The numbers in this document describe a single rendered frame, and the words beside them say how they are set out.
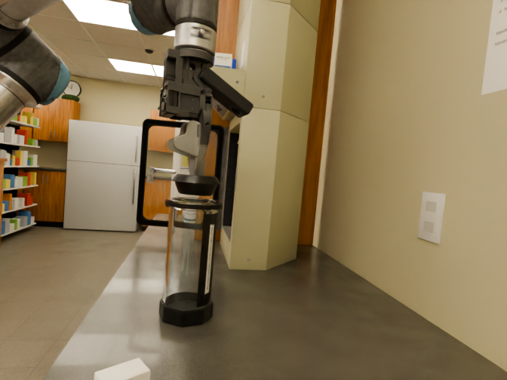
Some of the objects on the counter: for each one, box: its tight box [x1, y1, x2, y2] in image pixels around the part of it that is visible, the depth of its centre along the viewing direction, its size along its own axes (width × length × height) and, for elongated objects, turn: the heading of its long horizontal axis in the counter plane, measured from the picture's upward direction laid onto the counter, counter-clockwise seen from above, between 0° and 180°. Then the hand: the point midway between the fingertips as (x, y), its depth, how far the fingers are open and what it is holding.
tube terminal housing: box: [220, 0, 318, 271], centre depth 111 cm, size 25×32×77 cm
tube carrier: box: [162, 197, 223, 311], centre depth 63 cm, size 11×11×21 cm
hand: (198, 166), depth 62 cm, fingers closed on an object, 3 cm apart
